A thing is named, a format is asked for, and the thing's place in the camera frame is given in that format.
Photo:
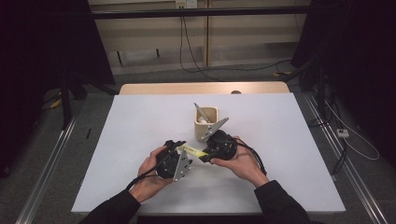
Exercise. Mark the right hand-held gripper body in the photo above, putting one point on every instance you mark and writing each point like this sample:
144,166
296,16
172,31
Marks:
222,146

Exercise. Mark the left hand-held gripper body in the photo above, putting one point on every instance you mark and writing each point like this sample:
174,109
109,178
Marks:
182,165

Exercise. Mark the yellow highlighter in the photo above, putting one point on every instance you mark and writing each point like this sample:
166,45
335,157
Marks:
194,151

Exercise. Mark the beige square pen holder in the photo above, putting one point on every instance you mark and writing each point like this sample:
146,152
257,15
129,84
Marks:
199,132

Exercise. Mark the person's right hand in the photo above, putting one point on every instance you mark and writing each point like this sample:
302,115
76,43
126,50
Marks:
246,166

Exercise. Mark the person's left hand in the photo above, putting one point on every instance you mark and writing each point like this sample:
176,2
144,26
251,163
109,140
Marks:
148,180

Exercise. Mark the white table mat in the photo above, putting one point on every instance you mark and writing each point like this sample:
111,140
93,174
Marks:
124,124

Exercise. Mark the wooden table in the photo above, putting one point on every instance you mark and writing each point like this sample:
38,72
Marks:
186,88

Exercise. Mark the small black floor object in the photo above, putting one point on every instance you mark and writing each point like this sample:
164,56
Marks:
88,133

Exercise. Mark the black stand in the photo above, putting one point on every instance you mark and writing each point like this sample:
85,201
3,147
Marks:
66,105
320,93

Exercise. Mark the yellow floor tape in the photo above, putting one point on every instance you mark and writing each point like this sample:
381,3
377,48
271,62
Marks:
56,103

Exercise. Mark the white power strip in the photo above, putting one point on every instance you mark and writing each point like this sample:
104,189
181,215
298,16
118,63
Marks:
342,133

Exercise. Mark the black horizontal bar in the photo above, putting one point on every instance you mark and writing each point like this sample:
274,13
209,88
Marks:
218,12

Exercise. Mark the black curtain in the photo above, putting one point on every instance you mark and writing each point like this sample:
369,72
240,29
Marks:
364,62
37,62

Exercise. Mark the metal floor rail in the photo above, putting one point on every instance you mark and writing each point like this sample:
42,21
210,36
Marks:
46,174
348,168

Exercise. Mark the white wall socket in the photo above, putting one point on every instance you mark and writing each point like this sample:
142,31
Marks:
186,3

